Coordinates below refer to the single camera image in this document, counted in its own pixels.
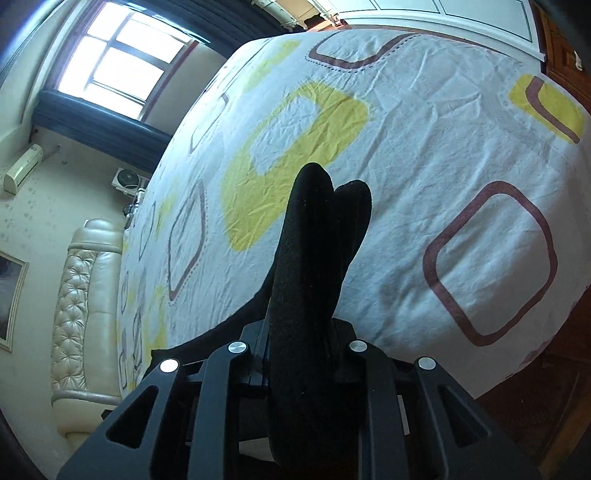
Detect black pants with studs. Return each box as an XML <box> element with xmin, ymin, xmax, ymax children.
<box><xmin>149</xmin><ymin>162</ymin><xmax>403</xmax><ymax>480</ymax></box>

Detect patterned white bed sheet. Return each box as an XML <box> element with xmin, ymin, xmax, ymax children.
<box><xmin>117</xmin><ymin>28</ymin><xmax>590</xmax><ymax>396</ymax></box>

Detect cream tufted leather headboard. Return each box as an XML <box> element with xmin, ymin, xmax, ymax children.
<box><xmin>50</xmin><ymin>219</ymin><xmax>123</xmax><ymax>450</ymax></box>

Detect white desk fan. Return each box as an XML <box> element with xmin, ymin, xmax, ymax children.
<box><xmin>111</xmin><ymin>168</ymin><xmax>149</xmax><ymax>197</ymax></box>

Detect dark blue left curtain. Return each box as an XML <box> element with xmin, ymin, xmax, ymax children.
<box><xmin>32</xmin><ymin>89</ymin><xmax>171</xmax><ymax>172</ymax></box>

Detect dark blue curtain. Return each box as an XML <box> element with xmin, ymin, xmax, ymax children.
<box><xmin>32</xmin><ymin>89</ymin><xmax>171</xmax><ymax>172</ymax></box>
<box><xmin>132</xmin><ymin>0</ymin><xmax>304</xmax><ymax>58</ymax></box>

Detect window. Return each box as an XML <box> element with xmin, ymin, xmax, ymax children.
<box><xmin>54</xmin><ymin>1</ymin><xmax>198</xmax><ymax>120</ymax></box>

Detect dark blue right curtain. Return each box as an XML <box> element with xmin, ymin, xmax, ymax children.
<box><xmin>132</xmin><ymin>0</ymin><xmax>304</xmax><ymax>58</ymax></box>

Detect brown wooden cabinet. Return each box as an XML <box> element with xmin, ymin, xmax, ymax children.
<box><xmin>532</xmin><ymin>2</ymin><xmax>590</xmax><ymax>111</ymax></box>

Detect white wardrobe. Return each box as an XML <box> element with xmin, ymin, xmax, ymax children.
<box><xmin>317</xmin><ymin>0</ymin><xmax>545</xmax><ymax>62</ymax></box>

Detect framed wall picture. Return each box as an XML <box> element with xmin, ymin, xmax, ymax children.
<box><xmin>0</xmin><ymin>252</ymin><xmax>29</xmax><ymax>352</ymax></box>

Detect white wall air conditioner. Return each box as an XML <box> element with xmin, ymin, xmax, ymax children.
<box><xmin>3</xmin><ymin>144</ymin><xmax>43</xmax><ymax>195</ymax></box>

